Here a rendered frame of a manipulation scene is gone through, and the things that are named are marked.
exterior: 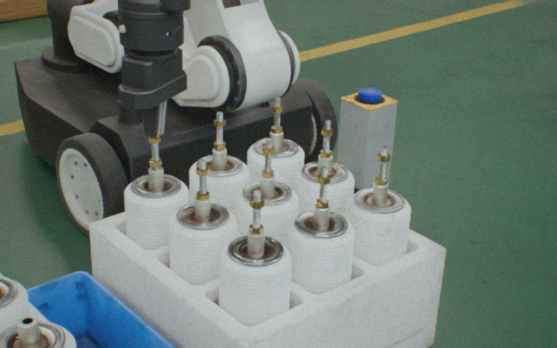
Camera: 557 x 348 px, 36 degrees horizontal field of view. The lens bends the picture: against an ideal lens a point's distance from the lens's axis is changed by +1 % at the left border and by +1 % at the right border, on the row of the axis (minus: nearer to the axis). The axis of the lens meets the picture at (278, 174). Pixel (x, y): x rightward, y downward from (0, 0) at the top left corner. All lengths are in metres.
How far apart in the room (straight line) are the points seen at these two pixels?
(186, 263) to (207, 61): 0.46
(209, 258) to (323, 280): 0.16
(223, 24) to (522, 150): 0.91
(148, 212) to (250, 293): 0.24
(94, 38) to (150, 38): 0.70
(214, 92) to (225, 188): 0.26
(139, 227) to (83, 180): 0.38
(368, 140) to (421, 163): 0.56
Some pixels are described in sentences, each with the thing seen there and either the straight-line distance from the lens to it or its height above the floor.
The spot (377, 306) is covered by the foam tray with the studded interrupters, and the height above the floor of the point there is 0.14.
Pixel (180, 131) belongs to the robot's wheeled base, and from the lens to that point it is 1.64.
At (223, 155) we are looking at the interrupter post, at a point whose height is 0.27.
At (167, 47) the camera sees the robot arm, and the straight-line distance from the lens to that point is 1.17.
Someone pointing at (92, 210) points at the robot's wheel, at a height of 0.06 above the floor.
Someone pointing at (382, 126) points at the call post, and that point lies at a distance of 1.47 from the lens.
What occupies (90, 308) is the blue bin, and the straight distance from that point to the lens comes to 1.36.
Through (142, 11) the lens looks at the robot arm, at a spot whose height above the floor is 0.53.
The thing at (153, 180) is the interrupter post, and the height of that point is 0.27.
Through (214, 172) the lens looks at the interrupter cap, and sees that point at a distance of 1.33.
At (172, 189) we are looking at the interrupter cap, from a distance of 1.28.
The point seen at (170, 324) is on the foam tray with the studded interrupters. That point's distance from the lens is 1.22.
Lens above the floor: 0.84
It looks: 26 degrees down
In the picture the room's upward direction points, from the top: 2 degrees clockwise
